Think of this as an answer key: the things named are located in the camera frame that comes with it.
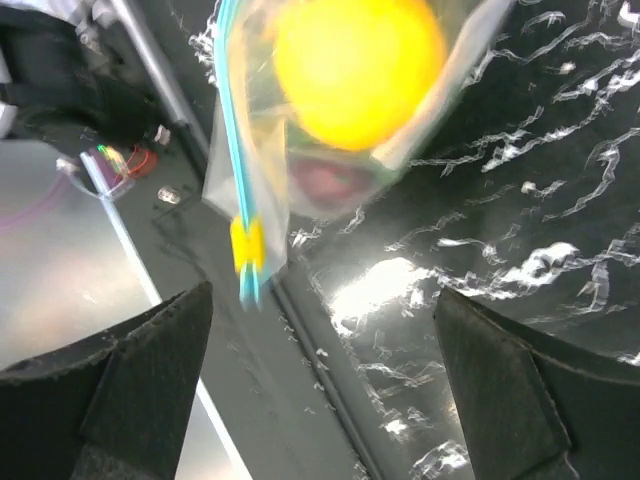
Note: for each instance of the black marble pattern mat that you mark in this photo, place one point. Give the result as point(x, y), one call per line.
point(528, 202)

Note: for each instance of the clear zip top bag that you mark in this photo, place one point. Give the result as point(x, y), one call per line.
point(243, 53)

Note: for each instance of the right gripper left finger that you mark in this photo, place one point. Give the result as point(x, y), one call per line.
point(115, 405)

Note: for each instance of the dark red fake fruit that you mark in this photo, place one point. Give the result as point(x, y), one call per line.
point(331, 187)

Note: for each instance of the aluminium rail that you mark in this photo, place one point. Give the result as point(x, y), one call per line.
point(154, 60)

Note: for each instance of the yellow fake lemon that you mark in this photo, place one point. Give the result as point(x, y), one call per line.
point(355, 72)

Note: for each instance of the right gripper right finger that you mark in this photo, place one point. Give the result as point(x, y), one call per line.
point(532, 406)

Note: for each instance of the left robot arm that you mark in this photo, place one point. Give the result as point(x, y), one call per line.
point(71, 62)

